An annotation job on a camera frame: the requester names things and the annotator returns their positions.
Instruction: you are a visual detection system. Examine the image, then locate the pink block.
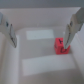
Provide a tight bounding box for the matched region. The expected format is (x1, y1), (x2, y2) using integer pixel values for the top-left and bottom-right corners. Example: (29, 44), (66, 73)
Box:
(54, 37), (71, 56)

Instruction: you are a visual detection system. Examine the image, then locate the white plastic box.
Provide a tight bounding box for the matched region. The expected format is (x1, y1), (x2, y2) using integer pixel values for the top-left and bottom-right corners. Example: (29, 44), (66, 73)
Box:
(0, 7), (84, 84)

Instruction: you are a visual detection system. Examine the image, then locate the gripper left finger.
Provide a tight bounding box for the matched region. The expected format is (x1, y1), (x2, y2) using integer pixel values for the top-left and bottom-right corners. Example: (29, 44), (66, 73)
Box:
(0, 12), (18, 49)

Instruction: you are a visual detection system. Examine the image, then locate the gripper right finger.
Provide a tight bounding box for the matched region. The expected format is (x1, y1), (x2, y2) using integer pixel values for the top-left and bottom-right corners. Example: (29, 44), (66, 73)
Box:
(63, 8), (84, 47)

